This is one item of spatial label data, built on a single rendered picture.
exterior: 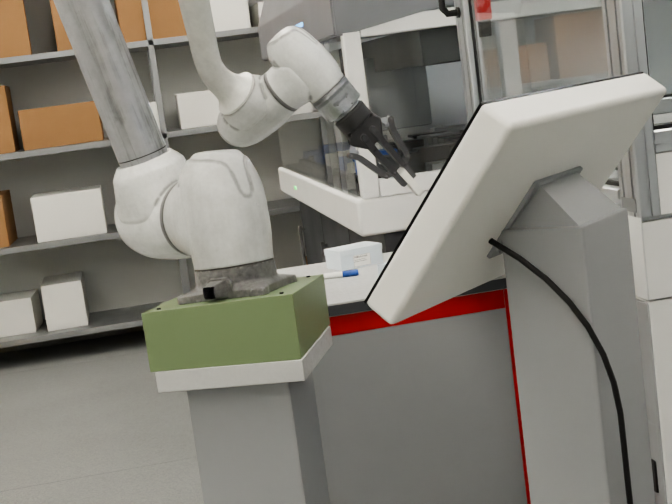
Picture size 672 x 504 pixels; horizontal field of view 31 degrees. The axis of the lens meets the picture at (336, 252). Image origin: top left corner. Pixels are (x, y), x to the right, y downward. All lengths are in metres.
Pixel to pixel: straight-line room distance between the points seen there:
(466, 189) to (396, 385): 1.35
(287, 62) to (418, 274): 1.06
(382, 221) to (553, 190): 1.78
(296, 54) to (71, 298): 4.07
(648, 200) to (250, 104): 0.85
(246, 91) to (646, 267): 0.89
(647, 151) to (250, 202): 0.72
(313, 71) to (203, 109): 3.91
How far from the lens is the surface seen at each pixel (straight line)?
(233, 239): 2.22
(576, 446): 1.65
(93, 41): 2.37
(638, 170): 2.11
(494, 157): 1.41
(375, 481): 2.78
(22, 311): 6.45
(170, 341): 2.22
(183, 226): 2.28
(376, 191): 3.36
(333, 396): 2.71
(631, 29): 2.11
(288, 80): 2.47
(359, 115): 2.49
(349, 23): 3.34
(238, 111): 2.50
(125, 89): 2.38
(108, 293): 6.80
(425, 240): 1.46
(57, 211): 6.28
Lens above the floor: 1.25
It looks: 8 degrees down
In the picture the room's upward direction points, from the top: 7 degrees counter-clockwise
